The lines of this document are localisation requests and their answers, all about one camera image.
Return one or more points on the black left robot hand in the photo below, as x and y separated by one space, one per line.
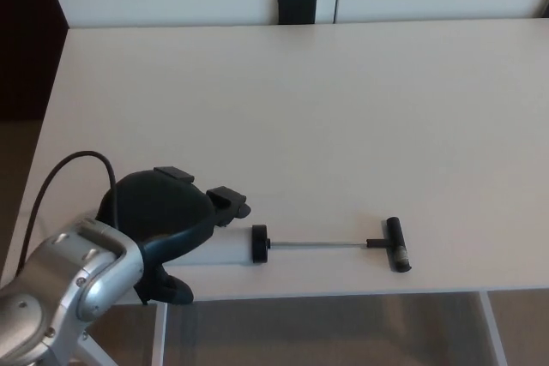
158 207

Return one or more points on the dark brown panel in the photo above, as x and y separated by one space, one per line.
23 31

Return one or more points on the white metal desk leg frame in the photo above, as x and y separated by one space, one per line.
493 331
159 340

